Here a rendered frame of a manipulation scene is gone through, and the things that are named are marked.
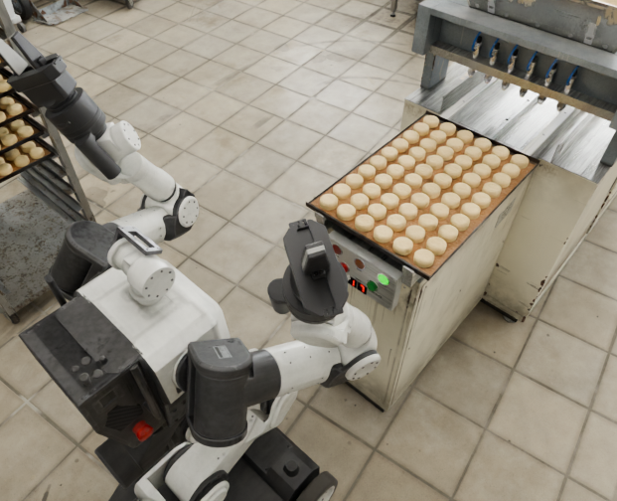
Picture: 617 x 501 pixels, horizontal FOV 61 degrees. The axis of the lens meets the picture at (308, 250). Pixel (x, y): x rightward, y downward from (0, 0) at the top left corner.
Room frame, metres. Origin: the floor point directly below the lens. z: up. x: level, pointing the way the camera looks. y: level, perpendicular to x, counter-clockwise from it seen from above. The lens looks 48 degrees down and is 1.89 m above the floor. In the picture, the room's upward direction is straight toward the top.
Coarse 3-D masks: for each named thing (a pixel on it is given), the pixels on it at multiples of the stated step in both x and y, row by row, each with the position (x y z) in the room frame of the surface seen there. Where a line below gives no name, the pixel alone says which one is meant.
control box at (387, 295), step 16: (336, 240) 0.98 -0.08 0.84; (336, 256) 0.98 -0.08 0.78; (352, 256) 0.94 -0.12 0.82; (368, 256) 0.92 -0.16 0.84; (352, 272) 0.94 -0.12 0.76; (368, 272) 0.90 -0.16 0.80; (384, 272) 0.87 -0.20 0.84; (400, 272) 0.87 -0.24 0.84; (368, 288) 0.90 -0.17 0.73; (384, 288) 0.86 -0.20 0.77; (400, 288) 0.86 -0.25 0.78; (384, 304) 0.86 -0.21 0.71
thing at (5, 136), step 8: (16, 120) 1.63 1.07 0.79; (24, 120) 1.66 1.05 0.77; (0, 128) 1.58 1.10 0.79; (8, 128) 1.61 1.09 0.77; (16, 128) 1.59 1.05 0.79; (24, 128) 1.58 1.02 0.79; (32, 128) 1.61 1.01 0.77; (0, 136) 1.54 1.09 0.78; (8, 136) 1.53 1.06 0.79; (16, 136) 1.56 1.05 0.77; (24, 136) 1.55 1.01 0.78; (0, 144) 1.51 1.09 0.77; (8, 144) 1.50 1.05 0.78
